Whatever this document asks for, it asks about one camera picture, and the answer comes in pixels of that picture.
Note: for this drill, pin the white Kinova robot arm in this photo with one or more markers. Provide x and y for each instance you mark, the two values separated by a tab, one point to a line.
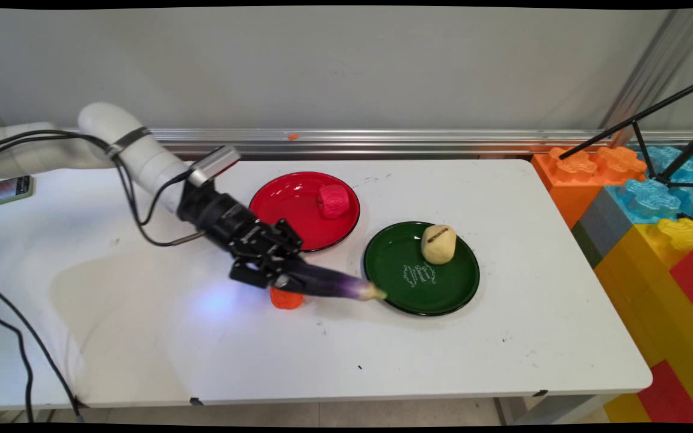
142	156

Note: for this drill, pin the red toy fruit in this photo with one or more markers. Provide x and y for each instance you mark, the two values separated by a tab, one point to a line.
332	201

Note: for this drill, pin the beige toy potato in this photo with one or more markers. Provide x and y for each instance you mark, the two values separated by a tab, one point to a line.
438	245

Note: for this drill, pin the aluminium rail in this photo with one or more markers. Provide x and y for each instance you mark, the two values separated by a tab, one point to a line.
382	141

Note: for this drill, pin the orange toy vegetable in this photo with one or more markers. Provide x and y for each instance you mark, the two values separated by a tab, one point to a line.
286	300

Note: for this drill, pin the green enamel plate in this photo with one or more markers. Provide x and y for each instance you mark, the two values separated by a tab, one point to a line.
443	282

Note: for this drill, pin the smartphone with green case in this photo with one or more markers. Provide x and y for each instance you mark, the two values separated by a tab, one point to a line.
6	191

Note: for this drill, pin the orange foam building block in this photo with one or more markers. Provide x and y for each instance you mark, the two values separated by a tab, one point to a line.
563	186

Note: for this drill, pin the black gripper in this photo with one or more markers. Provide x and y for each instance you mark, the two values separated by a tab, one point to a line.
220	213

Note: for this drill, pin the red foam building block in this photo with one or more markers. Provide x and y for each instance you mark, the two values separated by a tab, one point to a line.
671	397

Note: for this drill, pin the grey foam building block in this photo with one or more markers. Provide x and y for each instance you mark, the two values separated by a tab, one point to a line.
602	231

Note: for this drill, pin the red plate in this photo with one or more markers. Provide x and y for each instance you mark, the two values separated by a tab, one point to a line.
286	198

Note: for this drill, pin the black tripod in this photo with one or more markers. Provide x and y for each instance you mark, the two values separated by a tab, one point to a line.
689	147

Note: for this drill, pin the purple toy eggplant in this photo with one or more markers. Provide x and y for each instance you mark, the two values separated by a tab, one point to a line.
334	284

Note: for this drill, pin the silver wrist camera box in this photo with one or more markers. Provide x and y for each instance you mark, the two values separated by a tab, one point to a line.
214	163

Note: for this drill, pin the aluminium profile post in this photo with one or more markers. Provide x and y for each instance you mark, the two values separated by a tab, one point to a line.
653	72

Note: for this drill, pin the light blue foam building block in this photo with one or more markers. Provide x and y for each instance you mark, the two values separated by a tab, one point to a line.
647	201
668	157

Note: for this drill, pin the white table leg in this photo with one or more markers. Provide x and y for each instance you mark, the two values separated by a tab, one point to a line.
551	410

